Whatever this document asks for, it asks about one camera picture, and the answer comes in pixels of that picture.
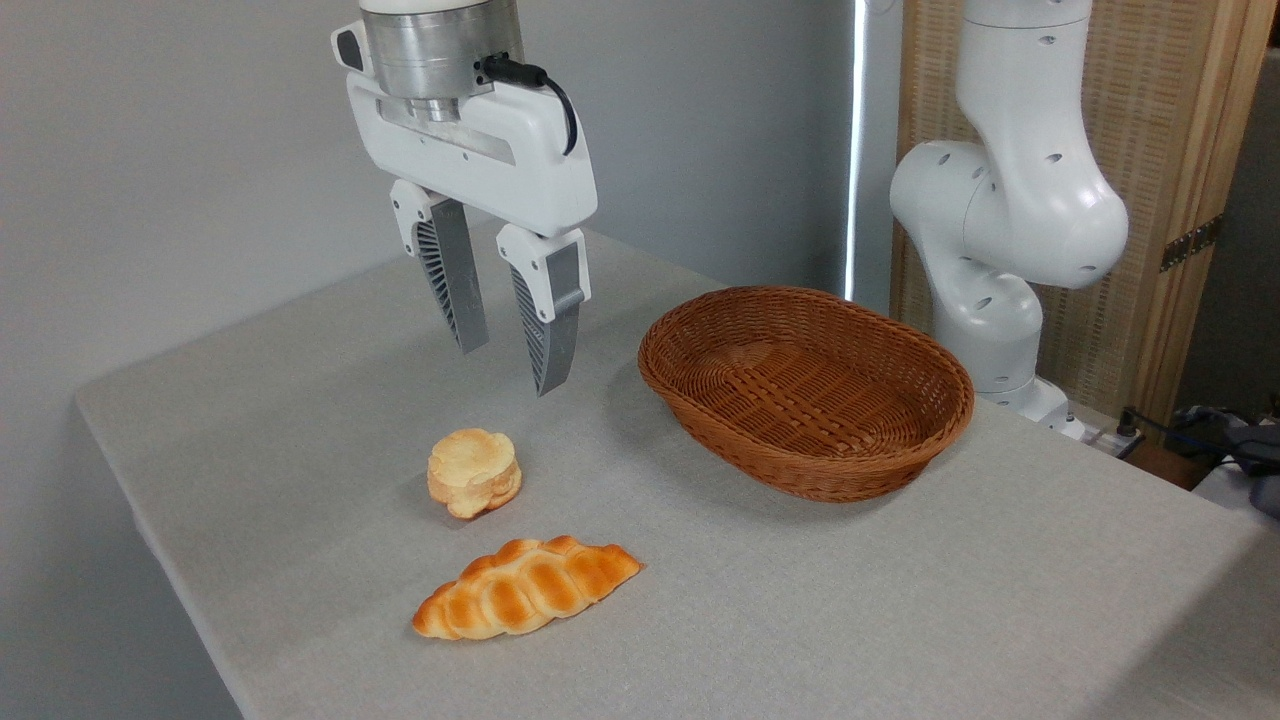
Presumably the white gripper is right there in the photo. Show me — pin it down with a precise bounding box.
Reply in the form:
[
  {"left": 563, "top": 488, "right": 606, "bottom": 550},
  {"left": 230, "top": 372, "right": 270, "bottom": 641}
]
[{"left": 345, "top": 70, "right": 599, "bottom": 398}]

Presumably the braided golden bread loaf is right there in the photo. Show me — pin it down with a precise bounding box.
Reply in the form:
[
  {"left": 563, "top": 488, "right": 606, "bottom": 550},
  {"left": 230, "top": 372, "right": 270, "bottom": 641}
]
[{"left": 412, "top": 535, "right": 646, "bottom": 641}]

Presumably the round pale bread bun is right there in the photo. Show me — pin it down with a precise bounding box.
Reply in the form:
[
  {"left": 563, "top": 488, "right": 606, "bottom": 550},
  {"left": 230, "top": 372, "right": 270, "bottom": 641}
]
[{"left": 427, "top": 428, "right": 523, "bottom": 520}]

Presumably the brown woven wicker basket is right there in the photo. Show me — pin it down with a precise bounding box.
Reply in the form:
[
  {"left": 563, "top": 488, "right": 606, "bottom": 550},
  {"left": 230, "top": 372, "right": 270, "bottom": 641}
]
[{"left": 638, "top": 286, "right": 975, "bottom": 503}]

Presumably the grey tablecloth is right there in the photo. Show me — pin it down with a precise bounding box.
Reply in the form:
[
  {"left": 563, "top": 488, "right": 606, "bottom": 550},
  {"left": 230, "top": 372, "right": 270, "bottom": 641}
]
[{"left": 75, "top": 210, "right": 1280, "bottom": 720}]

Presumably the wooden rattan folding screen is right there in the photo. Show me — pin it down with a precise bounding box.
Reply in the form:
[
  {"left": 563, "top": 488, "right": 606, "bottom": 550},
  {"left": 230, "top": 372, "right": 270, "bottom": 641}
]
[{"left": 890, "top": 0, "right": 1280, "bottom": 426}]

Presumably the metal screen hinge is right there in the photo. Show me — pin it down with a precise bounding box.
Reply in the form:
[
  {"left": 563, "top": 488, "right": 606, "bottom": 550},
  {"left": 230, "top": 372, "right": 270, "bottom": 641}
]
[{"left": 1160, "top": 214, "right": 1224, "bottom": 273}]

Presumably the dark grey bag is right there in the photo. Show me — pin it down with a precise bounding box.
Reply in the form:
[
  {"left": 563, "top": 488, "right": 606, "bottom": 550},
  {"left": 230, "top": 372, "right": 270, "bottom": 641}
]
[{"left": 1172, "top": 404, "right": 1280, "bottom": 519}]

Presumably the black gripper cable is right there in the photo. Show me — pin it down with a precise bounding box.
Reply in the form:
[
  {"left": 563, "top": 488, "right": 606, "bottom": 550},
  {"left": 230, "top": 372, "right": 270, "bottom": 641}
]
[{"left": 473, "top": 54, "right": 580, "bottom": 158}]

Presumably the black floor cable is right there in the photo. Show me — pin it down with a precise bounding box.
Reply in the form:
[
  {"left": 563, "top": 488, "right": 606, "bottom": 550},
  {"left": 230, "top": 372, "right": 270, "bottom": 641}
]
[{"left": 1115, "top": 405, "right": 1280, "bottom": 469}]

